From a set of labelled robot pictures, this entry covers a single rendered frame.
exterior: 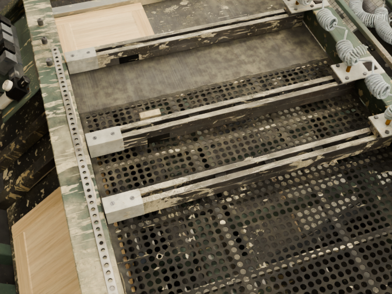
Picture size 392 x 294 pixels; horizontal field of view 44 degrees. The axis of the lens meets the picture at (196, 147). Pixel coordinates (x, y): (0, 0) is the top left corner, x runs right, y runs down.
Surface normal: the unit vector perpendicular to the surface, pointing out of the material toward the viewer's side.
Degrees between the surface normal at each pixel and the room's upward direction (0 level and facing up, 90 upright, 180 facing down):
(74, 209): 51
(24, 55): 90
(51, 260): 90
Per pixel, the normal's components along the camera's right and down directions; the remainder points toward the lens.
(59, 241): -0.58, -0.33
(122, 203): 0.02, -0.62
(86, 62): 0.32, 0.75
